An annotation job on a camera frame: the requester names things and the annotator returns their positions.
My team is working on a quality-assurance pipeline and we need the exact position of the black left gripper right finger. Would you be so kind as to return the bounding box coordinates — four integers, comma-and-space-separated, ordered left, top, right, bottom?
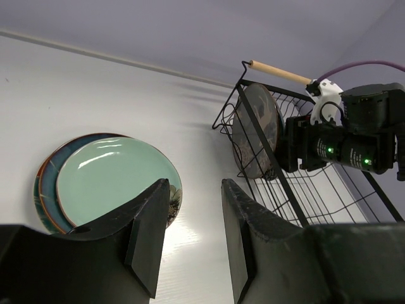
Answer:
221, 179, 404, 303

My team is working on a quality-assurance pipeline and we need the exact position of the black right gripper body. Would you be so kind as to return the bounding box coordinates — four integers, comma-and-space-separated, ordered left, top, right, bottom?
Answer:
275, 115, 396, 174

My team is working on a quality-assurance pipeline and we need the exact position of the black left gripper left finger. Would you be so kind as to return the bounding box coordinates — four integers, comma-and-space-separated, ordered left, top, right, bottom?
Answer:
1, 179, 170, 303

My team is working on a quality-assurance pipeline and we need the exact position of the white blue floral plate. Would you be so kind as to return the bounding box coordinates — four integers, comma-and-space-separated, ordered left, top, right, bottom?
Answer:
265, 104, 285, 181

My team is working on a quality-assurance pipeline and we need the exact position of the grey patterned plate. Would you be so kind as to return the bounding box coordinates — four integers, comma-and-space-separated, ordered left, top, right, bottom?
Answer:
232, 83, 278, 179

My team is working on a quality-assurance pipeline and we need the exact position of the light green plate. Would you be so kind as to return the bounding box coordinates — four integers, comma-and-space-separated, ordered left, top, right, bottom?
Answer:
56, 137, 182, 227

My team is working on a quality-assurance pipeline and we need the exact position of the red floral plate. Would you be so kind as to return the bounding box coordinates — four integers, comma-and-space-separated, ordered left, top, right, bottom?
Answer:
33, 132, 124, 235

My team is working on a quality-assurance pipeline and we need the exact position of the dark teal brown-rimmed plate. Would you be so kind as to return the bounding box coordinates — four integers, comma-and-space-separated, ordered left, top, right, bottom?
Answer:
38, 133, 127, 234

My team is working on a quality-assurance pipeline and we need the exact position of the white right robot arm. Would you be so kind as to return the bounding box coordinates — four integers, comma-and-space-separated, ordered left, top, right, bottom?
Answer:
275, 83, 404, 181

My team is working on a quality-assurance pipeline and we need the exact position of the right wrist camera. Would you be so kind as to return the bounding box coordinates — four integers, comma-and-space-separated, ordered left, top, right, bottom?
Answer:
306, 79, 343, 125

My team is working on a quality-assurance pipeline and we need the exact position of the black wire dish rack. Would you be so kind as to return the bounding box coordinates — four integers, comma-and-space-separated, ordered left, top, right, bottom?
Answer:
212, 60, 404, 226

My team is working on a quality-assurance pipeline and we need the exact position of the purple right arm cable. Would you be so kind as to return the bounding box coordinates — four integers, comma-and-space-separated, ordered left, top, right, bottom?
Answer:
316, 60, 405, 83

